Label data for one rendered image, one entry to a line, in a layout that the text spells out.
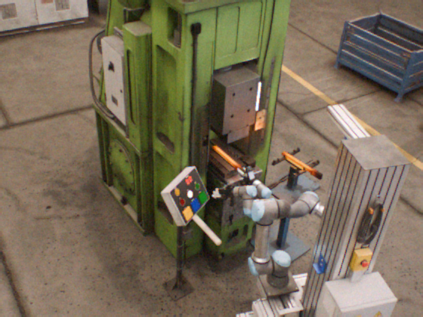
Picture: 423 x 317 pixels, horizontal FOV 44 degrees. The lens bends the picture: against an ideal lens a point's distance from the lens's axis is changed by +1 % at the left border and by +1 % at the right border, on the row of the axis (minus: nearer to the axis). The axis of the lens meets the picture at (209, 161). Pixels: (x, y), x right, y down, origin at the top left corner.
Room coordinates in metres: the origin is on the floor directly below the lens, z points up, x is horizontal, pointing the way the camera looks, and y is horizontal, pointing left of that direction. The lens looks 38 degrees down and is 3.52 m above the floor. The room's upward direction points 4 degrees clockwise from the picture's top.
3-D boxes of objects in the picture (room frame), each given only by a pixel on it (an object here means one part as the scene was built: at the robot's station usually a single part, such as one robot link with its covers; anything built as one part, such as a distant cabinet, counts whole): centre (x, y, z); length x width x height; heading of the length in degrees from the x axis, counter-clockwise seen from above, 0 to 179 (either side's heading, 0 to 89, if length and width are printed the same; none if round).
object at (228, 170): (3.34, -0.07, 0.96); 0.42 x 0.20 x 0.09; 37
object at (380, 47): (6.75, -2.40, 0.36); 1.20 x 0.80 x 0.72; 38
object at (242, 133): (3.34, -0.07, 1.32); 0.42 x 0.20 x 0.10; 37
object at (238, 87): (3.37, -0.11, 1.56); 0.42 x 0.39 x 0.40; 37
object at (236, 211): (3.38, -0.11, 0.69); 0.56 x 0.38 x 0.45; 37
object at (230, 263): (3.13, -0.23, 0.01); 0.58 x 0.39 x 0.01; 127
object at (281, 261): (2.24, -0.49, 0.98); 0.13 x 0.12 x 0.14; 103
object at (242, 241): (3.38, -0.11, 0.23); 0.55 x 0.37 x 0.47; 37
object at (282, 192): (3.31, -0.69, 0.73); 0.40 x 0.30 x 0.02; 133
